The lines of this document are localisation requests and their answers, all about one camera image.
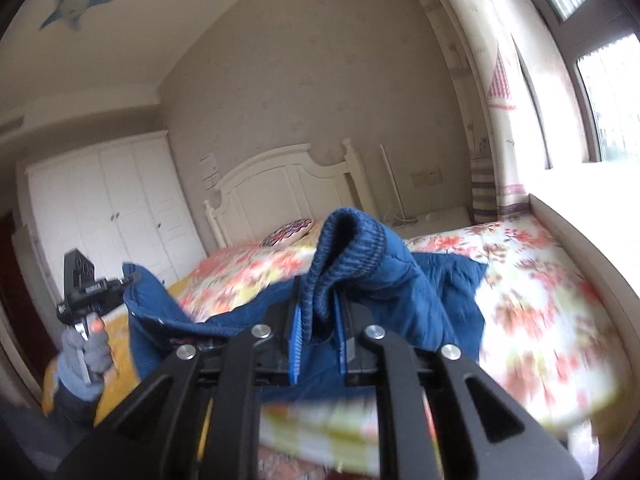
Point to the dark wooden door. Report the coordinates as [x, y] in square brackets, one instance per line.
[20, 285]

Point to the patterned round cushion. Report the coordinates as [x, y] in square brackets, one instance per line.
[287, 231]

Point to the beige window sill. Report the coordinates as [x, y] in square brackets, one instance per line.
[575, 240]

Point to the white nightstand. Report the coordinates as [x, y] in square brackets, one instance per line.
[445, 217]

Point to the dark framed window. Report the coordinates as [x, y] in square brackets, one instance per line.
[607, 30]

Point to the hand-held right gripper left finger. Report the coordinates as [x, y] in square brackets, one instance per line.
[295, 330]

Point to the beige wall outlet plate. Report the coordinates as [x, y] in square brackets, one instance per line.
[426, 177]

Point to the white wardrobe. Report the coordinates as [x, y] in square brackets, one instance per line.
[125, 200]

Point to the pink wall switch panel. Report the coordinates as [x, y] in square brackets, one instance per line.
[211, 181]

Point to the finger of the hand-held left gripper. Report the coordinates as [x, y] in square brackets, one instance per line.
[131, 277]

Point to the floral quilt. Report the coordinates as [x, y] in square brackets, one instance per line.
[525, 300]

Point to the blue puffer jacket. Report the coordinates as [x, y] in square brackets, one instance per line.
[410, 280]

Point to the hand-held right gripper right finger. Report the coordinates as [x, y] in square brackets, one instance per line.
[343, 340]

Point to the white wooden bed headboard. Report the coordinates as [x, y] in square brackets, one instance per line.
[270, 185]

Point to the blue star ceiling lamp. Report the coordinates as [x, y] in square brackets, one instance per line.
[75, 2]

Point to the person's left hand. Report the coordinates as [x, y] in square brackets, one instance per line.
[95, 355]

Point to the sailboat print curtain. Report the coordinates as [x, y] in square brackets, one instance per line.
[480, 85]

